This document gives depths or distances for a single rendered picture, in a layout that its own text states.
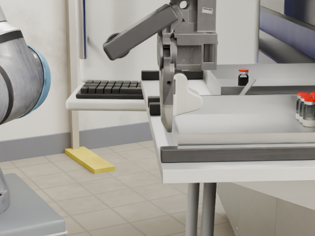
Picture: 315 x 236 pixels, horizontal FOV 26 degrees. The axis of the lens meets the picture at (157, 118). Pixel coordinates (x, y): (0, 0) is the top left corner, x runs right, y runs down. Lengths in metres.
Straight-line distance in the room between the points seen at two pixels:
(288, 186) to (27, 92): 0.43
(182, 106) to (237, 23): 0.92
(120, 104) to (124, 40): 0.75
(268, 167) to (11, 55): 0.44
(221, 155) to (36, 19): 3.01
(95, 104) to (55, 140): 2.34
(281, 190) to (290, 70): 0.59
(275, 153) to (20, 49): 0.44
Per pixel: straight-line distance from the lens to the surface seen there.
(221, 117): 1.20
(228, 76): 1.57
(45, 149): 4.03
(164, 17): 0.97
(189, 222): 2.14
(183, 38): 0.96
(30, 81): 1.11
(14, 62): 1.10
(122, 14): 1.90
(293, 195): 1.06
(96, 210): 3.18
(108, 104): 1.70
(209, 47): 0.98
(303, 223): 1.75
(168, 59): 0.95
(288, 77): 1.60
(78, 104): 1.71
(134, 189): 3.44
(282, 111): 1.25
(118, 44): 0.96
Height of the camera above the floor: 1.17
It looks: 14 degrees down
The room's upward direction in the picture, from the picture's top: straight up
